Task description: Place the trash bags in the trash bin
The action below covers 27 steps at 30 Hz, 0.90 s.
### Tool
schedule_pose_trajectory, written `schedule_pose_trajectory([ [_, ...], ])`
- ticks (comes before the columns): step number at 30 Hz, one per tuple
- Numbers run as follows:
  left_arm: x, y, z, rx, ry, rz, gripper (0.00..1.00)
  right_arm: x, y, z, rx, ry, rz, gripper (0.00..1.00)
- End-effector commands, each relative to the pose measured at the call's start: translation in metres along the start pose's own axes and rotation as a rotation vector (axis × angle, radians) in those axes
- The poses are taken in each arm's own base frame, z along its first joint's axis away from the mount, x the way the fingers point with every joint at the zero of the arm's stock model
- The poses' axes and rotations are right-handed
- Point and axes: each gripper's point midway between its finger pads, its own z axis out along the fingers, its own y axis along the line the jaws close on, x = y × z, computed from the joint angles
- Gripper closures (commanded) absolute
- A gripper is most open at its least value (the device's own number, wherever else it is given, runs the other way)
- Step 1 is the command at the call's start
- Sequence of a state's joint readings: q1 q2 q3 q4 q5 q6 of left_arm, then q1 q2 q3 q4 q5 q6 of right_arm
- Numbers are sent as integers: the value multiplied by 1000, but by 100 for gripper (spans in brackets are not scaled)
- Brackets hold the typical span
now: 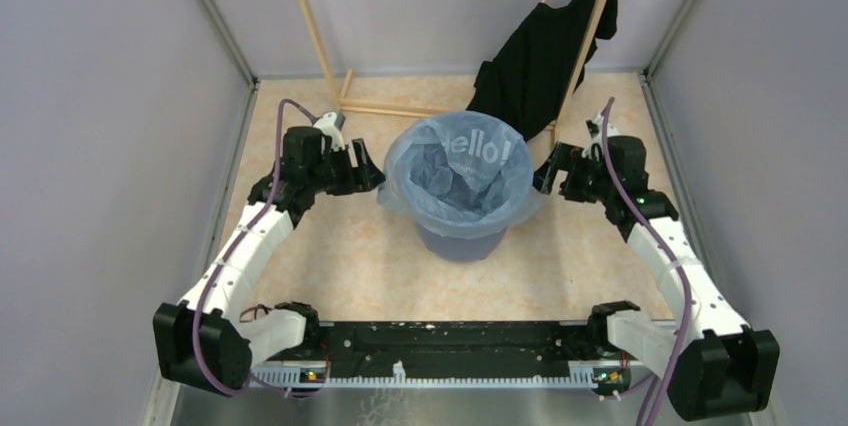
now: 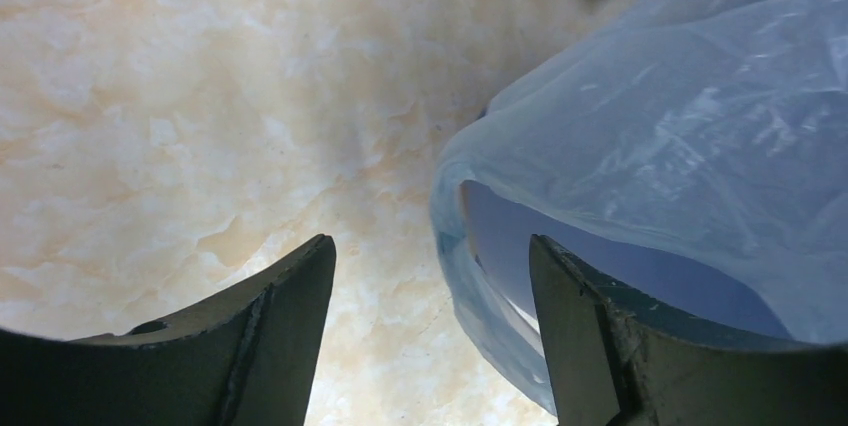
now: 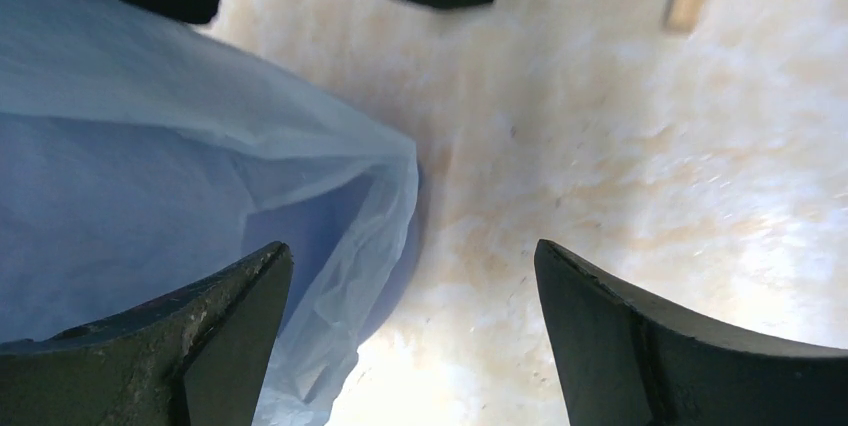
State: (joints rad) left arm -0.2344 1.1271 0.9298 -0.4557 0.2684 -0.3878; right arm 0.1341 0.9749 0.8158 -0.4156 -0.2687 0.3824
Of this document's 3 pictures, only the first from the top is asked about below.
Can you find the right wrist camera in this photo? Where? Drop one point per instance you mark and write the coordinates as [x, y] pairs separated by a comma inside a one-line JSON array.
[[596, 127]]

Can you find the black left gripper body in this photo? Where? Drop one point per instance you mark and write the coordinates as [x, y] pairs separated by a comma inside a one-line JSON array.
[[337, 173]]

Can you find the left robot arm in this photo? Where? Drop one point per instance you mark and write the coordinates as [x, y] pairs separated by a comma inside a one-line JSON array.
[[201, 340]]

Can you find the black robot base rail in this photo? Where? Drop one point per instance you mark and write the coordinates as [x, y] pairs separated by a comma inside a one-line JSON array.
[[562, 354]]

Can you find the blue plastic trash bin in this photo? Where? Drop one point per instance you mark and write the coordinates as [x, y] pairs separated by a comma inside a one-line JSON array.
[[460, 250]]

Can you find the light blue plastic trash bag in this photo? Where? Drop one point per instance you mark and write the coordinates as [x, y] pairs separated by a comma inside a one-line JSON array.
[[461, 174]]

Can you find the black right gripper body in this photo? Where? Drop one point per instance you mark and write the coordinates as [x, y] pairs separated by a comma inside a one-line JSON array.
[[583, 173]]

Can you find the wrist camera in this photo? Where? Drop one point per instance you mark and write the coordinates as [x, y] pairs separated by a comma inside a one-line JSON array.
[[596, 127], [331, 125]]

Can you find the black t-shirt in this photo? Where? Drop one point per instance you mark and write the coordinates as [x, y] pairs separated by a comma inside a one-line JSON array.
[[525, 84]]

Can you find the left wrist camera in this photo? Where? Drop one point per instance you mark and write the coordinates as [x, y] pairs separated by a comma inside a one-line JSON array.
[[331, 125]]

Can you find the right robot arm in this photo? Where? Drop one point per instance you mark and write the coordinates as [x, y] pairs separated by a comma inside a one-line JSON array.
[[712, 363]]

